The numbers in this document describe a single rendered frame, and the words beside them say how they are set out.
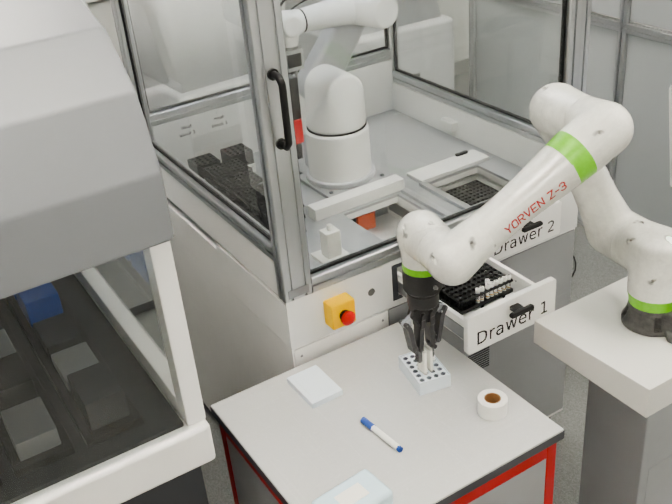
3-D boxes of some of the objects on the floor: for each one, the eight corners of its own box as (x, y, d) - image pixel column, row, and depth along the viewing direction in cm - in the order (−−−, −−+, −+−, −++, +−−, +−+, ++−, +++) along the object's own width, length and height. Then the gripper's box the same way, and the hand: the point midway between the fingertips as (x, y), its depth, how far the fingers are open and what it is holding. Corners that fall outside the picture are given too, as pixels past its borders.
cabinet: (566, 422, 307) (580, 226, 267) (320, 561, 263) (293, 350, 223) (407, 305, 379) (400, 137, 338) (193, 399, 335) (155, 218, 295)
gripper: (436, 271, 205) (438, 352, 217) (388, 292, 199) (393, 373, 211) (456, 284, 199) (457, 366, 211) (408, 306, 193) (411, 389, 205)
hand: (424, 358), depth 209 cm, fingers closed, pressing on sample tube
